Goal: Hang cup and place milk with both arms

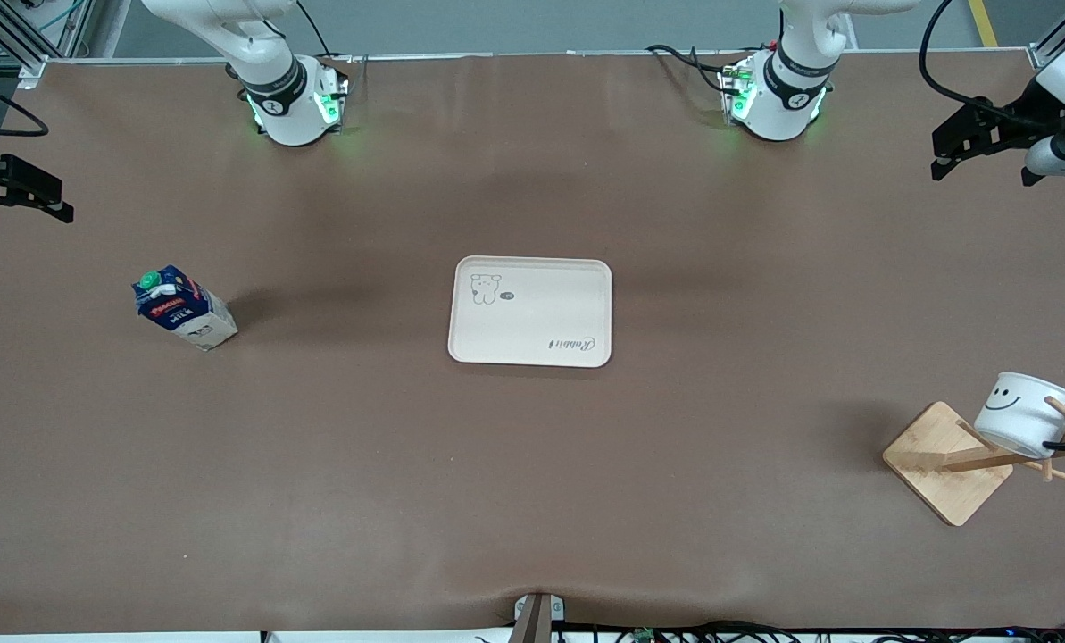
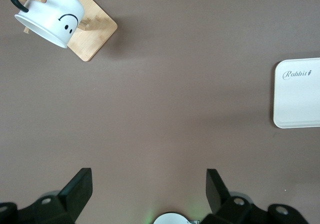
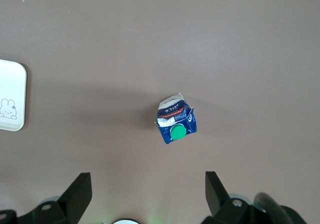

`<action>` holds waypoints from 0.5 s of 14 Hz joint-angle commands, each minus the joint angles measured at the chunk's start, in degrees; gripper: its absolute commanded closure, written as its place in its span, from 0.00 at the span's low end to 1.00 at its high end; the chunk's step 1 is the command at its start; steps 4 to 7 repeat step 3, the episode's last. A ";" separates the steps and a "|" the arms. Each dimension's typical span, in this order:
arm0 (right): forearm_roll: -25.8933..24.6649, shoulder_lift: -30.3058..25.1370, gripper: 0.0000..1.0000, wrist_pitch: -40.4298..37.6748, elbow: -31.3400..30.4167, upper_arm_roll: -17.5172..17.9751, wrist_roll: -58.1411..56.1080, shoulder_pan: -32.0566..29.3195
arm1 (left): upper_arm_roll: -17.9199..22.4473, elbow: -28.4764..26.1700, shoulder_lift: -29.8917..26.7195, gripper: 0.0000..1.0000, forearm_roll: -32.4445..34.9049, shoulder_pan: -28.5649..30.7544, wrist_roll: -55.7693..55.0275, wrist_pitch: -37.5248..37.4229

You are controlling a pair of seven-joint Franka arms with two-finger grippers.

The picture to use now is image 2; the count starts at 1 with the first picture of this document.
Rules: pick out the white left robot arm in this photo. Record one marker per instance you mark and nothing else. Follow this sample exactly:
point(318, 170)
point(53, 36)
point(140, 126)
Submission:
point(172, 219)

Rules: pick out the wooden cup rack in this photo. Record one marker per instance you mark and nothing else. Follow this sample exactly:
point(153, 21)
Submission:
point(96, 31)

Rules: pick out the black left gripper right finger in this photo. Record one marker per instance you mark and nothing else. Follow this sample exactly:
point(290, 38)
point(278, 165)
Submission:
point(220, 199)

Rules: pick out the cream plastic tray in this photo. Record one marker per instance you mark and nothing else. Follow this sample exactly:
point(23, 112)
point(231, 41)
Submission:
point(297, 101)

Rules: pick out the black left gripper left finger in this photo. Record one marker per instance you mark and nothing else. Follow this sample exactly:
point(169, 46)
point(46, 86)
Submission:
point(75, 194)

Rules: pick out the brown table mat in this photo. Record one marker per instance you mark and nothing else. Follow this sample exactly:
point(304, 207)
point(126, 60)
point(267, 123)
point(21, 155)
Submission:
point(162, 96)

